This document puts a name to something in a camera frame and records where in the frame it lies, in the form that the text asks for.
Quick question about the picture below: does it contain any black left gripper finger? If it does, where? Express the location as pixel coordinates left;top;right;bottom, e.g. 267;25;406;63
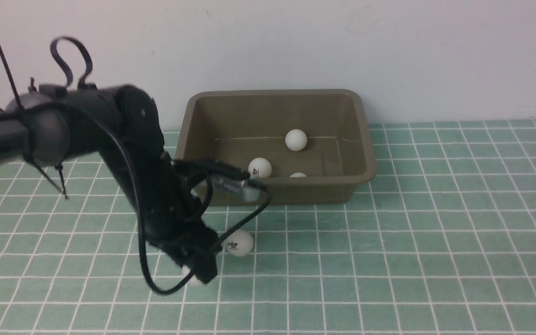
181;252;218;285

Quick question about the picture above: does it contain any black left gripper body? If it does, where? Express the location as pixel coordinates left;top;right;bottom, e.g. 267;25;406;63
106;140;221;261

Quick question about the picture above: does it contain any white ball with logo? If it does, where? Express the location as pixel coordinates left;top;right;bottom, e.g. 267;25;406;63
182;264;206;286
225;228;255;257
248;157;273;178

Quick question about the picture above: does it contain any white ball with logo centre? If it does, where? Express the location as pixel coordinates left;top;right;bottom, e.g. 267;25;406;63
225;228;255;257

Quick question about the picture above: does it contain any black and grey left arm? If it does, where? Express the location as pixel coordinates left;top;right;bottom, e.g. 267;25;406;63
0;84;221;294

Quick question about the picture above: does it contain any olive green plastic bin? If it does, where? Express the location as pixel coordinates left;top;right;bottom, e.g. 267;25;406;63
174;89;377;206

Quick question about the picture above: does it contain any green checkered table cloth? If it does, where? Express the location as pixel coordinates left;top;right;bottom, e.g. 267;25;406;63
0;120;536;335

